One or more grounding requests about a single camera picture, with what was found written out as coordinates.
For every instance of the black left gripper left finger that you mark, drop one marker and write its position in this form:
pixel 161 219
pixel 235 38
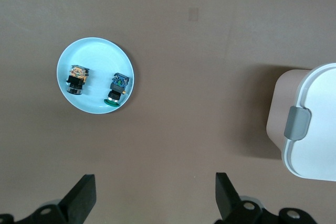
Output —
pixel 78 197

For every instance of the light blue round plate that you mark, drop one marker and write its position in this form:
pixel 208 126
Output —
pixel 99 58

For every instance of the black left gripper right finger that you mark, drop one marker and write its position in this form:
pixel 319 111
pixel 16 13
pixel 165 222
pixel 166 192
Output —
pixel 225 197

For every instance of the green push button switch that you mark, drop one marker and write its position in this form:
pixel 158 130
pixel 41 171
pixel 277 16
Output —
pixel 118 85

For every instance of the white lunch box grey clips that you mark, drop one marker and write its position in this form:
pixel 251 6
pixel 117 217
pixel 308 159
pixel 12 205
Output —
pixel 320 129

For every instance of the orange push button switch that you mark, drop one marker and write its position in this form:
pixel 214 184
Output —
pixel 77 77

